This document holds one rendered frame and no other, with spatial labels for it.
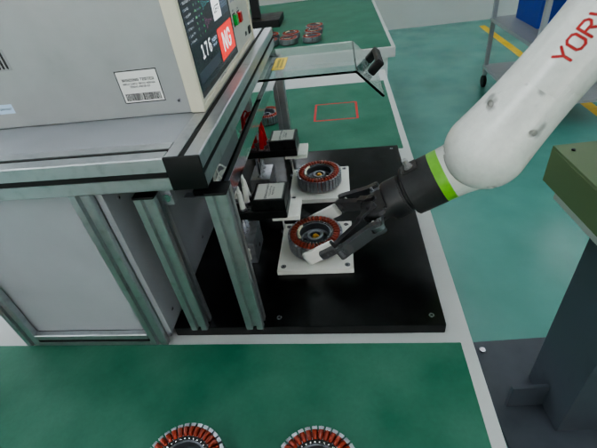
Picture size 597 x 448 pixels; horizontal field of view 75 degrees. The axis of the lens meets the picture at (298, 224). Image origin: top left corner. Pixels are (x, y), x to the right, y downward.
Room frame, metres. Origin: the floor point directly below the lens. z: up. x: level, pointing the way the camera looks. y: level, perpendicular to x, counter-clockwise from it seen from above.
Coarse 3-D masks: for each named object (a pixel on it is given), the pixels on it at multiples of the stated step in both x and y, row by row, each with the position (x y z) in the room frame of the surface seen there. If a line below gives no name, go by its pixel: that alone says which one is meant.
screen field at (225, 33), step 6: (228, 18) 0.80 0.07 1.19; (222, 24) 0.75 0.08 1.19; (228, 24) 0.79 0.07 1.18; (222, 30) 0.74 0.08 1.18; (228, 30) 0.78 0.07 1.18; (222, 36) 0.73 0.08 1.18; (228, 36) 0.77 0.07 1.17; (222, 42) 0.72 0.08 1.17; (228, 42) 0.76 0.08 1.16; (234, 42) 0.80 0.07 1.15; (222, 48) 0.72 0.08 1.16; (228, 48) 0.75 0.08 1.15; (222, 54) 0.71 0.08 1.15; (228, 54) 0.75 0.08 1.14
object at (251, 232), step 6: (252, 222) 0.67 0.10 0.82; (258, 222) 0.67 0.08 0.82; (252, 228) 0.65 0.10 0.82; (258, 228) 0.65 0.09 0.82; (246, 234) 0.63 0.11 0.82; (252, 234) 0.63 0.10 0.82; (258, 234) 0.64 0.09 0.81; (246, 240) 0.61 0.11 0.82; (252, 240) 0.61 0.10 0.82; (258, 240) 0.63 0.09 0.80; (252, 246) 0.60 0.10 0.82; (258, 246) 0.62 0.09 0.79; (252, 252) 0.60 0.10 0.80; (258, 252) 0.61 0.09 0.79; (252, 258) 0.60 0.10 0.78; (258, 258) 0.61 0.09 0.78
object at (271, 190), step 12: (264, 192) 0.63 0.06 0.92; (276, 192) 0.62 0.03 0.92; (288, 192) 0.64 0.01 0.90; (252, 204) 0.60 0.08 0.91; (264, 204) 0.60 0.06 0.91; (276, 204) 0.60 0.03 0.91; (288, 204) 0.62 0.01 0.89; (300, 204) 0.63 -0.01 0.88; (240, 216) 0.61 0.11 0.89; (252, 216) 0.60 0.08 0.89; (264, 216) 0.60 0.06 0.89; (276, 216) 0.59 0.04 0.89; (288, 216) 0.60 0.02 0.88
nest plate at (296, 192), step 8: (344, 168) 0.91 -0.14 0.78; (296, 176) 0.90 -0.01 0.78; (344, 176) 0.87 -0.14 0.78; (296, 184) 0.86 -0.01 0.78; (344, 184) 0.83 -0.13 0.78; (296, 192) 0.83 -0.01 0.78; (304, 192) 0.82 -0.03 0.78; (328, 192) 0.81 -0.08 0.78; (336, 192) 0.80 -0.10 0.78; (304, 200) 0.79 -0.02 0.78; (312, 200) 0.79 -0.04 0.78; (320, 200) 0.78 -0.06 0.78; (328, 200) 0.78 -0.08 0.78
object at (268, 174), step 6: (264, 168) 0.90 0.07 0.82; (270, 168) 0.89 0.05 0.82; (252, 174) 0.87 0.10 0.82; (258, 174) 0.87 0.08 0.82; (264, 174) 0.87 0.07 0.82; (270, 174) 0.86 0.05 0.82; (252, 180) 0.85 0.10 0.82; (258, 180) 0.84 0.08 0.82; (264, 180) 0.84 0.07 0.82; (270, 180) 0.84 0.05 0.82; (252, 186) 0.85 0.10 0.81
